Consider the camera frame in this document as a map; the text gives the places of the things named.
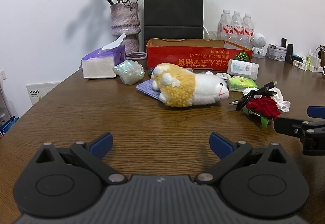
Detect purple ceramic vase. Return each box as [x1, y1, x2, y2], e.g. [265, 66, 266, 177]
[110, 2, 141, 55]

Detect white plastic bottle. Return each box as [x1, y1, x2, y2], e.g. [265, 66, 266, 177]
[227, 59, 260, 80]

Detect red artificial rose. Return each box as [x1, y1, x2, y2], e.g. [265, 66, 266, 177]
[242, 96, 283, 130]

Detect black cosmetic bottle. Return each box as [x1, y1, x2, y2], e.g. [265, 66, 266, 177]
[286, 44, 294, 63]

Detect purple tissue box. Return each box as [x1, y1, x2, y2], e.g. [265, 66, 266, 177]
[81, 32, 127, 80]

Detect black paper bag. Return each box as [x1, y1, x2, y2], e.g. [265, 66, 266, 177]
[143, 0, 204, 41]

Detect purple cable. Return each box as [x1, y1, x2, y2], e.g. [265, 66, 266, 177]
[126, 52, 148, 60]

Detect iridescent plastic wrap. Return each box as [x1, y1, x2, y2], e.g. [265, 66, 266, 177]
[113, 60, 145, 85]

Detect white board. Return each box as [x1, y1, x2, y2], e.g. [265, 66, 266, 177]
[26, 81, 62, 106]

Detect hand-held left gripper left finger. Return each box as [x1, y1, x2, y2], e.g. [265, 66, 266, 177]
[36, 133, 126, 185]

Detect purple woven pouch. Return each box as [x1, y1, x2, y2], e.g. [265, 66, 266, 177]
[136, 79, 163, 101]

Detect white holder with small bottles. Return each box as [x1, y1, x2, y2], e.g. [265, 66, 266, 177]
[293, 47, 325, 72]

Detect blue packets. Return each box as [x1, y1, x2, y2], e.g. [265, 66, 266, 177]
[0, 115, 20, 139]

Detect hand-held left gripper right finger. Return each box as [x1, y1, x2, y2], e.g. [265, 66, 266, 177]
[194, 133, 290, 185]

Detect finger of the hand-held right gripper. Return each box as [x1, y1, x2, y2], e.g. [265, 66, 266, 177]
[274, 117, 325, 156]
[307, 106, 325, 118]

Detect green tissue pack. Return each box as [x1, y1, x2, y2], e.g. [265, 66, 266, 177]
[227, 76, 259, 92]

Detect black usb cable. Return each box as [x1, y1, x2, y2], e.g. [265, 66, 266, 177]
[228, 81, 279, 111]

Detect grey tin box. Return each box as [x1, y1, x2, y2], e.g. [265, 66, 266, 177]
[265, 44, 287, 61]

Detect white robot figure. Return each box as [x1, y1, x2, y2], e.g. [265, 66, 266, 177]
[251, 33, 267, 58]

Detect clear water bottle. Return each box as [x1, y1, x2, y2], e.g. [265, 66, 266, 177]
[232, 11, 245, 45]
[242, 13, 255, 46]
[217, 9, 234, 42]

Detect round metal tin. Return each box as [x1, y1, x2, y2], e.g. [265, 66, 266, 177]
[215, 72, 231, 82]

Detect yellow white plush sheep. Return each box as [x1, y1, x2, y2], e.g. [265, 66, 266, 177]
[151, 63, 230, 108]

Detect red cardboard box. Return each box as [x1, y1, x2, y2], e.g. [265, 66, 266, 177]
[146, 38, 253, 73]

